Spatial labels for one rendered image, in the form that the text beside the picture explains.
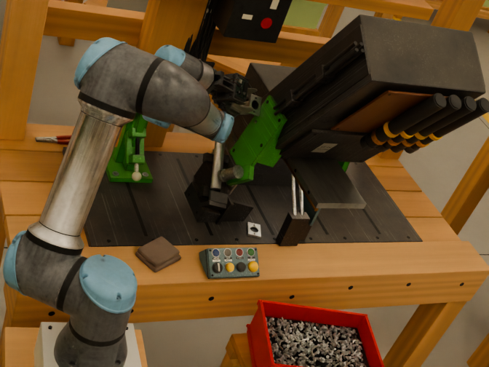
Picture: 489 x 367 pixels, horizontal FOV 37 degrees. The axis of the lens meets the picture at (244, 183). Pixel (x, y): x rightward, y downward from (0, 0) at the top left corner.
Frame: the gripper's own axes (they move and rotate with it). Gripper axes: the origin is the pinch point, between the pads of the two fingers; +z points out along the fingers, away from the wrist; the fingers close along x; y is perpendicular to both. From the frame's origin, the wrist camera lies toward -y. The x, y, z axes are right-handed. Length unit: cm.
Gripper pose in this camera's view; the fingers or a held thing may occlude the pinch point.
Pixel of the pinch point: (248, 105)
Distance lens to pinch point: 206.8
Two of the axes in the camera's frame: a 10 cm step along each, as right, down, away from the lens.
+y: 7.5, -0.2, -6.6
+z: 6.4, 2.5, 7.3
